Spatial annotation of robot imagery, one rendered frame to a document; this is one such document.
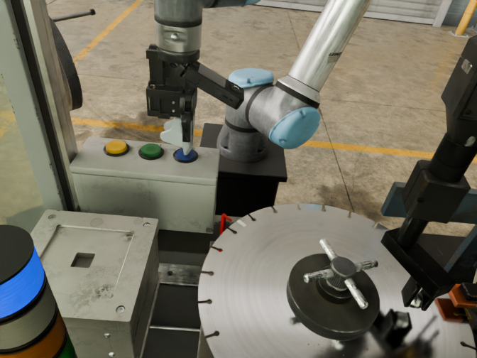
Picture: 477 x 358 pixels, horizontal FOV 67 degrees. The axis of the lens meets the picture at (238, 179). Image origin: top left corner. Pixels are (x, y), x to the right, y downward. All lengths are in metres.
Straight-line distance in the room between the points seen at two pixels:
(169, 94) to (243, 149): 0.39
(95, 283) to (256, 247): 0.22
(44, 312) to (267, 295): 0.27
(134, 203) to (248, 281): 0.37
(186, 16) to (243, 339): 0.45
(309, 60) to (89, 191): 0.54
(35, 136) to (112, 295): 0.26
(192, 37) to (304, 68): 0.32
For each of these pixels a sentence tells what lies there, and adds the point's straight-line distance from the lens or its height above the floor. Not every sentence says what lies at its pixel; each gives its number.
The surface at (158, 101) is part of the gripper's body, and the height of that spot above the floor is 1.03.
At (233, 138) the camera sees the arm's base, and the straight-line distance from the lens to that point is 0.97.
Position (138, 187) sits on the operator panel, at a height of 0.86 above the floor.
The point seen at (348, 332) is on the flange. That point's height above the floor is 0.96.
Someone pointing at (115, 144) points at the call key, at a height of 0.91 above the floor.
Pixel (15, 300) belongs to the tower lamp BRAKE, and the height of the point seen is 1.14.
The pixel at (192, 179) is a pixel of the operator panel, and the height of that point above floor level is 0.89.
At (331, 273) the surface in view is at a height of 1.00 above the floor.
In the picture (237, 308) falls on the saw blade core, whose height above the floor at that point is 0.95.
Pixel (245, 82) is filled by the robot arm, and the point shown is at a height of 0.97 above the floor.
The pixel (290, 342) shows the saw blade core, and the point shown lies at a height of 0.95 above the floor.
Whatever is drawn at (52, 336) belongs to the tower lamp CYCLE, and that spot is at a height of 1.09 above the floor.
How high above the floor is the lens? 1.32
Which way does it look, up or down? 38 degrees down
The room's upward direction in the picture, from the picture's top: 7 degrees clockwise
